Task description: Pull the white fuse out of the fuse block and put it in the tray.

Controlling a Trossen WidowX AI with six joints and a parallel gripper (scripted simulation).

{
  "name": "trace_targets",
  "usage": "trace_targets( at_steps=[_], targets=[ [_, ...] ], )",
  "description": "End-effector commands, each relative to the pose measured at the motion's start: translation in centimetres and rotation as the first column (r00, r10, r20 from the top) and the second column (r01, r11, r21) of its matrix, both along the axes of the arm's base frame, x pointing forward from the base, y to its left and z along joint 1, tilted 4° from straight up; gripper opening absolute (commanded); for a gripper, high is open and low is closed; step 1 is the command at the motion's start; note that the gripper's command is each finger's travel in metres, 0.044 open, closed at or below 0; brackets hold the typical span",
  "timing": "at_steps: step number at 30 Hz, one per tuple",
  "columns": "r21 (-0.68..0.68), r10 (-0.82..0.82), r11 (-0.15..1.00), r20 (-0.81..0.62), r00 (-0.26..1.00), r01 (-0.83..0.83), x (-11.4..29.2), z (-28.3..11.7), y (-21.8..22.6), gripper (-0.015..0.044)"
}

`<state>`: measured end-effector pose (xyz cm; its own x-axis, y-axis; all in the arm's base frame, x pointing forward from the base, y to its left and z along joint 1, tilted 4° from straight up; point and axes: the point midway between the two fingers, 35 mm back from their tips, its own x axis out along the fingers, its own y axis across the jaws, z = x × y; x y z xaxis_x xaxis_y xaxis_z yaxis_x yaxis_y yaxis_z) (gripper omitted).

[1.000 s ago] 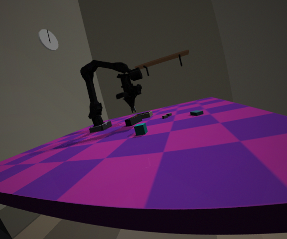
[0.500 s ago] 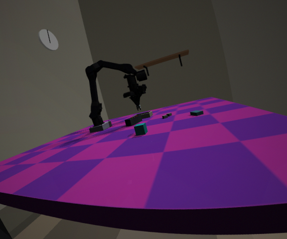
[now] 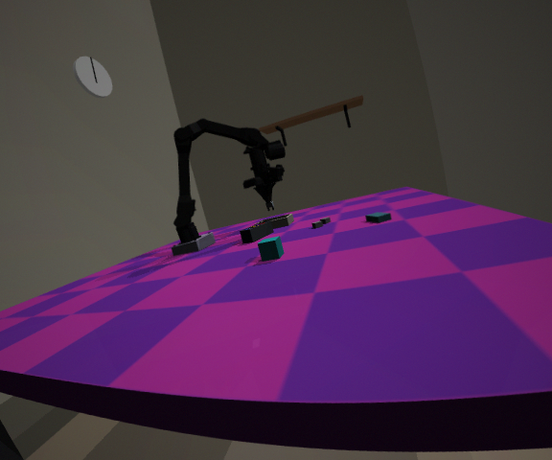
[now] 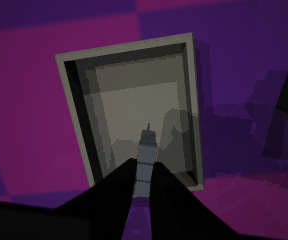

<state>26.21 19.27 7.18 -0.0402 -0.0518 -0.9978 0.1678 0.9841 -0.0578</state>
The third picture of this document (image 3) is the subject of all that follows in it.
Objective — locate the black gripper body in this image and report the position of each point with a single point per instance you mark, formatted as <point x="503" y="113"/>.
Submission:
<point x="259" y="178"/>

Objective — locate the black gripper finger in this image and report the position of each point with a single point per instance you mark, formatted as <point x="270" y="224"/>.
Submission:
<point x="270" y="190"/>
<point x="263" y="191"/>

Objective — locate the teal cube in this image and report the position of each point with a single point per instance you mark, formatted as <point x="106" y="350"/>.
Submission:
<point x="271" y="249"/>

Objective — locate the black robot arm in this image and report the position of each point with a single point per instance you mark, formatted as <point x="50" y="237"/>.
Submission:
<point x="183" y="139"/>

